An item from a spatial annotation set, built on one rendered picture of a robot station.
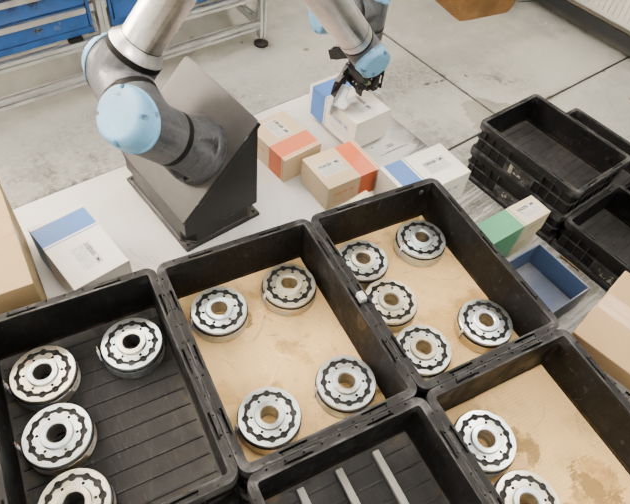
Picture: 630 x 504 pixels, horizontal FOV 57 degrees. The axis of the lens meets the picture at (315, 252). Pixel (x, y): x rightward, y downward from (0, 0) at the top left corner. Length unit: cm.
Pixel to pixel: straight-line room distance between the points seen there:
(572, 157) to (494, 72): 134
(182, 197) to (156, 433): 52
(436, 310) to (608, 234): 111
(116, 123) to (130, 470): 60
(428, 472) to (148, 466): 44
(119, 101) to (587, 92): 281
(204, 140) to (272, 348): 45
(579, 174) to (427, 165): 78
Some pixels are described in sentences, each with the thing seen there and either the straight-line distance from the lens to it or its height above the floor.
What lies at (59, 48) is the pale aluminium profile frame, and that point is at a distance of 279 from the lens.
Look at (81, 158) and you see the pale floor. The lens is 268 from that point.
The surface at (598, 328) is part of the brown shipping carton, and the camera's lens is 122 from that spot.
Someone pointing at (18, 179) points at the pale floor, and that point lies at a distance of 266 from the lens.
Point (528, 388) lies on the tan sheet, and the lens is 112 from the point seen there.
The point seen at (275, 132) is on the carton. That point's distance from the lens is 152.
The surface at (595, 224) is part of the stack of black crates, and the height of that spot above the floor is 38.
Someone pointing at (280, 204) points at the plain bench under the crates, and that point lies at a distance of 144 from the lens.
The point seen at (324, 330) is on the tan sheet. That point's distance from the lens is 108.
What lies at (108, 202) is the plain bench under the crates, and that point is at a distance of 148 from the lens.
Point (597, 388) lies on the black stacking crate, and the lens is 109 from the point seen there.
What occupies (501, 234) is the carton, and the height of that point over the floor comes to 82.
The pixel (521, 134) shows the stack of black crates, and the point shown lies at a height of 49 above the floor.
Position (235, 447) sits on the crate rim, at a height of 93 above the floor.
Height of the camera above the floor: 175
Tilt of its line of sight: 51 degrees down
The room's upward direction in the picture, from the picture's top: 8 degrees clockwise
